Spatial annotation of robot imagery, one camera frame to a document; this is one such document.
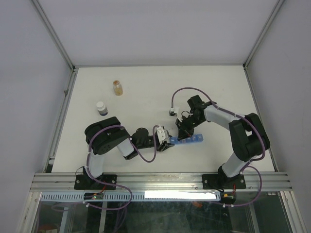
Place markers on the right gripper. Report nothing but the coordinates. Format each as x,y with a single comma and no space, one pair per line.
183,132

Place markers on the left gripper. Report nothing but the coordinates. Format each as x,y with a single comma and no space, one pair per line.
163,146

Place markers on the blue weekly pill organizer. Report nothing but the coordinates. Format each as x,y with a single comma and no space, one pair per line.
196,138

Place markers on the clear bottle orange pills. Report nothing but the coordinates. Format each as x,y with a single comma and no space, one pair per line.
118,90

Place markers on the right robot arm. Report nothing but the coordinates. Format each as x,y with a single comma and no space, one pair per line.
248,138

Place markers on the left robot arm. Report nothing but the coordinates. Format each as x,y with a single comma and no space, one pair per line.
105,135

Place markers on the white capped pill bottle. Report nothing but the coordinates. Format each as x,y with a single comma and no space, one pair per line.
101,108

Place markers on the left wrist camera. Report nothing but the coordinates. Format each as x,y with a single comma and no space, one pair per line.
161,132

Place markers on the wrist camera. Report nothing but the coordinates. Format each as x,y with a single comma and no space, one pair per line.
161,132
175,112

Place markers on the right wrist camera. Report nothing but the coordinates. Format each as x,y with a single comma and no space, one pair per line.
175,112

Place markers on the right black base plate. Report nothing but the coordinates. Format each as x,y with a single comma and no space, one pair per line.
222,183

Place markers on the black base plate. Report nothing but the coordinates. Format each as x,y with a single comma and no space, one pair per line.
222,183
84,182

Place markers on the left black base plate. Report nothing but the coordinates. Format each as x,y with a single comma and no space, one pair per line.
84,182

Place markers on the aluminium mounting rail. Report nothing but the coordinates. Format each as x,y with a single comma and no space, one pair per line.
187,181

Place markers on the grey slotted cable duct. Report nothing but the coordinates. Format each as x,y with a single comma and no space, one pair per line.
126,196

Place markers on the right aluminium frame post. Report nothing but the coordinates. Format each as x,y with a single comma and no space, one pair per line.
268,23

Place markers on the aluminium frame post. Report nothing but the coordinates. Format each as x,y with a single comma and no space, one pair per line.
268,23
52,33

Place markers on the left aluminium frame post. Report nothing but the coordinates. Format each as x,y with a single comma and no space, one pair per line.
52,33

